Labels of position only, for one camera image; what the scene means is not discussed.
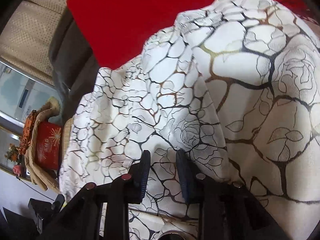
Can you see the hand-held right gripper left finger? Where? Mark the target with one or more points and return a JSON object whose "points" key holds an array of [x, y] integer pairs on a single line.
{"points": [[144, 172]]}

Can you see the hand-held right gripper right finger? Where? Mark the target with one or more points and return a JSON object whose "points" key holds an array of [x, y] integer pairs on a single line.
{"points": [[185, 177]]}

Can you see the white black-veined garment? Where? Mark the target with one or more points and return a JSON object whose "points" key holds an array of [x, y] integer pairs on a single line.
{"points": [[237, 55]]}

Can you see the pink flower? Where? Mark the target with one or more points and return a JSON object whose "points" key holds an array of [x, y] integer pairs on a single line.
{"points": [[18, 169]]}

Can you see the beige lined basket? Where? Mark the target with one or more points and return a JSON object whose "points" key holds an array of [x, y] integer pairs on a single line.
{"points": [[31, 165]]}

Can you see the small orange flower bunch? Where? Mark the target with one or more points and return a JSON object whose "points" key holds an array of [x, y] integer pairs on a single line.
{"points": [[13, 152]]}

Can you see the red gift box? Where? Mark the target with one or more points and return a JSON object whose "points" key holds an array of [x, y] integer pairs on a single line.
{"points": [[47, 145]]}

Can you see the orange patterned fabric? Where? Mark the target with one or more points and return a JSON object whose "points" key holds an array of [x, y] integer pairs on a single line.
{"points": [[27, 130]]}

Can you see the window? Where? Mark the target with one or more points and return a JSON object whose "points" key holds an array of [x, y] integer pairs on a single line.
{"points": [[20, 97]]}

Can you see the dark grey cloth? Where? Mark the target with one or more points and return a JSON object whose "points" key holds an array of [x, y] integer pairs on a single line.
{"points": [[72, 62]]}

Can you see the red blanket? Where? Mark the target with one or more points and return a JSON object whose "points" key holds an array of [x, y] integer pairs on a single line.
{"points": [[125, 12]]}

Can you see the beige curtain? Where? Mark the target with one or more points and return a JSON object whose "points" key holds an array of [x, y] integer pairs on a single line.
{"points": [[27, 30]]}

